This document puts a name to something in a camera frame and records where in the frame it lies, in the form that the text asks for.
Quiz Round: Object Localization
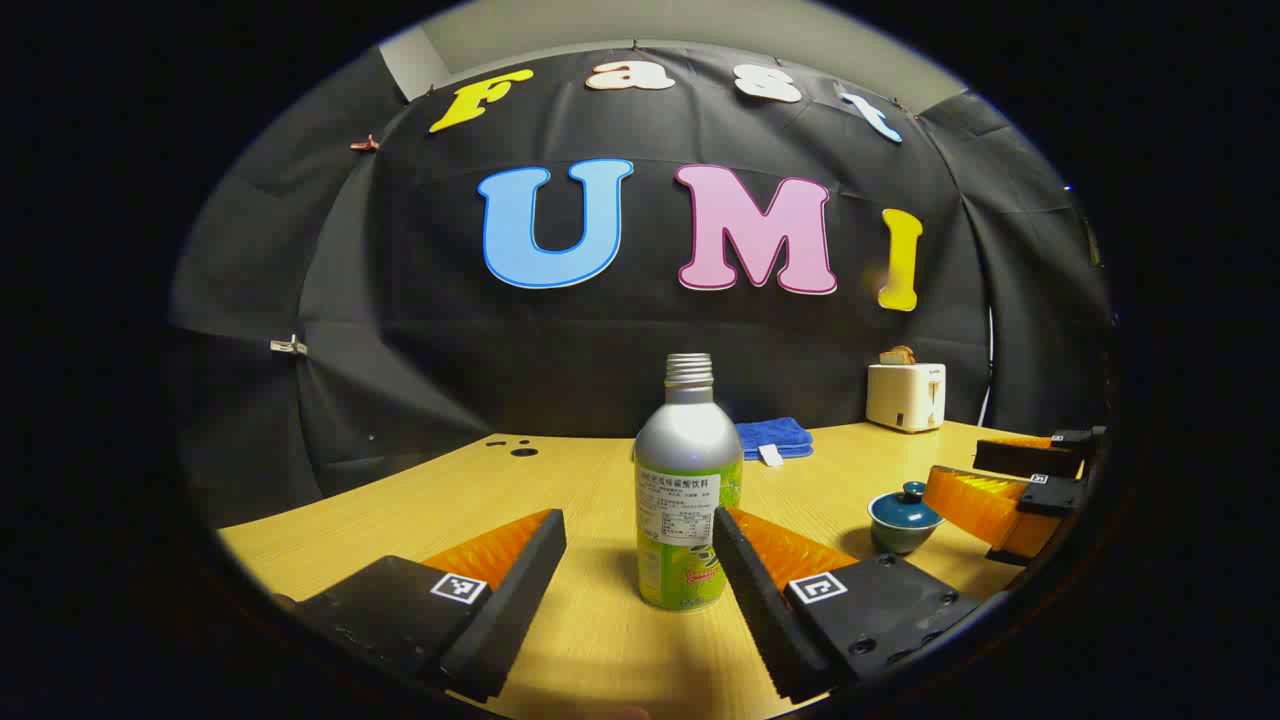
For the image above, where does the silver green water bottle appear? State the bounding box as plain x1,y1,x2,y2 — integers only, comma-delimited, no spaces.
633,353,745,613

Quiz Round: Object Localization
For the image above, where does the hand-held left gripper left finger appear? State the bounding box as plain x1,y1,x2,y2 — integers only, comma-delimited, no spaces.
272,508,568,704

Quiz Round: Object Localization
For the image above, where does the blue teacup lid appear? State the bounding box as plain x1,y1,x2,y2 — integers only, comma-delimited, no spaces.
867,481,945,530

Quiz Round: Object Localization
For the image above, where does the black backdrop cloth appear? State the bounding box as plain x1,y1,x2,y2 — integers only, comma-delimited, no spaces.
168,40,1116,531

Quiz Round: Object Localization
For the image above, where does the blue teacup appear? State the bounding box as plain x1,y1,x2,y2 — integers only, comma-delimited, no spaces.
870,515,943,557

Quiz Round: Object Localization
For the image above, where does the white toaster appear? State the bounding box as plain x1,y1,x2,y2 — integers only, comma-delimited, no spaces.
866,362,947,434

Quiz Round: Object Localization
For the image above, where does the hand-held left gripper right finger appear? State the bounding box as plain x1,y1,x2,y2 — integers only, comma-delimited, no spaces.
712,506,986,706

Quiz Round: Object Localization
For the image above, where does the blue folded towel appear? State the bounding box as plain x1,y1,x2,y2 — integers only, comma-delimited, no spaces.
735,417,815,468

